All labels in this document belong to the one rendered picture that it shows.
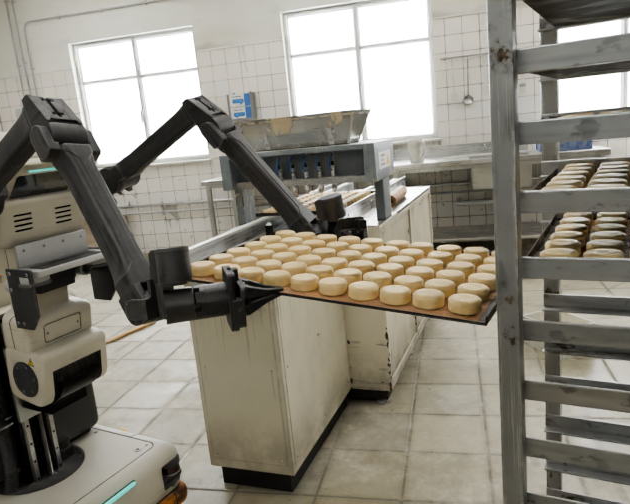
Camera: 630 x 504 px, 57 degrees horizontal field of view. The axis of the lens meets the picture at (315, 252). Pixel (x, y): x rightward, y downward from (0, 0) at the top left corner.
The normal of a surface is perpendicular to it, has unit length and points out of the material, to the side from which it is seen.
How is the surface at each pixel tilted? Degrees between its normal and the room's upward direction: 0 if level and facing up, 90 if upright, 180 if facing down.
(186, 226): 90
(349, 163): 90
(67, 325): 98
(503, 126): 90
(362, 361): 90
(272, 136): 115
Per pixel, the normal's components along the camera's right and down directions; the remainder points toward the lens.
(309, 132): -0.27, 0.62
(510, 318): -0.47, 0.23
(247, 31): -0.22, 0.22
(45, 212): 0.88, 0.16
